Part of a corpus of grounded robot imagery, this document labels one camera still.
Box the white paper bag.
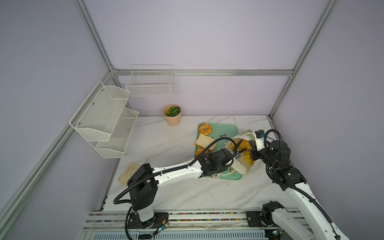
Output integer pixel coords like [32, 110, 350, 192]
[231, 130, 256, 176]

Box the white two-tier mesh shelf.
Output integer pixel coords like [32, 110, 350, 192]
[69, 82, 139, 159]

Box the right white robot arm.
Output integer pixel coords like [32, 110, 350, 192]
[251, 129, 348, 240]

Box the fake toast slice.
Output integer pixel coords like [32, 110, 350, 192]
[195, 134, 215, 149]

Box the green floral tray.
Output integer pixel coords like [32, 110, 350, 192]
[197, 122, 242, 181]

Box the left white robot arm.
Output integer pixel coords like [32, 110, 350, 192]
[113, 137, 239, 240]

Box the ridged yellow fake loaf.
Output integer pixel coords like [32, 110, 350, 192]
[230, 138, 252, 152]

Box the white wire basket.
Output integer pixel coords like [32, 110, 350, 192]
[126, 65, 174, 97]

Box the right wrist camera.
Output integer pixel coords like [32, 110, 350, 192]
[255, 130, 265, 151]

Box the yellow ridged fake croissant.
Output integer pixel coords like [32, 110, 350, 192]
[244, 150, 254, 165]

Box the orange fake donut bread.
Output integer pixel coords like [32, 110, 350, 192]
[199, 123, 213, 136]

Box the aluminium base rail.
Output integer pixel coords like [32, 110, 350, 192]
[82, 208, 283, 232]

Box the potted green plant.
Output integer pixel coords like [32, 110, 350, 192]
[163, 105, 182, 127]

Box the yellow fake bread roll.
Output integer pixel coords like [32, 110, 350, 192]
[195, 148, 208, 157]

